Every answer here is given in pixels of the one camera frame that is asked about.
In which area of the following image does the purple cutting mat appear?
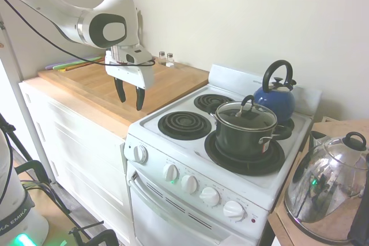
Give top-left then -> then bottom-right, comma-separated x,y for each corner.
45,60 -> 80,71

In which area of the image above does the black fabric item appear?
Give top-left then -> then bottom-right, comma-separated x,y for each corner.
347,196 -> 369,246

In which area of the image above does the large wooden butcher block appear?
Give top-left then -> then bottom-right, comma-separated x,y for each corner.
38,60 -> 210,115

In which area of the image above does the glass pot lid black handle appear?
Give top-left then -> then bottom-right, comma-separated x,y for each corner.
215,94 -> 278,132

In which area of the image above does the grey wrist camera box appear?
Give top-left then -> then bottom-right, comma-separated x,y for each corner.
124,48 -> 153,66

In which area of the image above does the orange cutting mat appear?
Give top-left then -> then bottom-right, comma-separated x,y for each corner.
65,60 -> 93,71

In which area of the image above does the blue enamel kettle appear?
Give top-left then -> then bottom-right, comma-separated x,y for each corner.
253,59 -> 298,123

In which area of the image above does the small black coil burner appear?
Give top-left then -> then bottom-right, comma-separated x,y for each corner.
193,93 -> 235,115

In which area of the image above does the black metal clamp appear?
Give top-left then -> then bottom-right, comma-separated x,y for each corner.
68,219 -> 119,246

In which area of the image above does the white electric stove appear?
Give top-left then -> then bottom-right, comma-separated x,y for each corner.
123,63 -> 322,246

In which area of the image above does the white oven door handle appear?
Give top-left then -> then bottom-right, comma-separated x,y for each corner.
127,171 -> 230,244

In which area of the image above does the white stove knob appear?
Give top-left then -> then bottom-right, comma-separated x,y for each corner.
162,164 -> 180,182
133,144 -> 149,164
180,174 -> 198,195
222,200 -> 246,219
199,187 -> 221,207

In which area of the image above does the shiny steel kettle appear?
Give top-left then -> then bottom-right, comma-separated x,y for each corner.
284,131 -> 369,243

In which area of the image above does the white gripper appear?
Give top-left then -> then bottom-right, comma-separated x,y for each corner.
104,51 -> 155,111

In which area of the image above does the wooden side table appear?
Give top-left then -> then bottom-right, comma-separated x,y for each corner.
267,118 -> 369,246

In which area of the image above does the green cutting mat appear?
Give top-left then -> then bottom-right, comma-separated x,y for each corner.
52,55 -> 106,71

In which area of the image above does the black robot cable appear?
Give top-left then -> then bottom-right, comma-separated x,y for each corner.
0,0 -> 156,69

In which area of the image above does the large black coil burner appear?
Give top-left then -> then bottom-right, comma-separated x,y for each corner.
204,130 -> 287,176

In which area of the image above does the black cooking pot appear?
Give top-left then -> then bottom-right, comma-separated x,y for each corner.
209,112 -> 293,161

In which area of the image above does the white kitchen cabinet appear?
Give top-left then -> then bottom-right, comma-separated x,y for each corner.
18,77 -> 136,246

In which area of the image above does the black camera tripod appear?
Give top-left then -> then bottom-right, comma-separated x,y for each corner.
0,112 -> 33,168

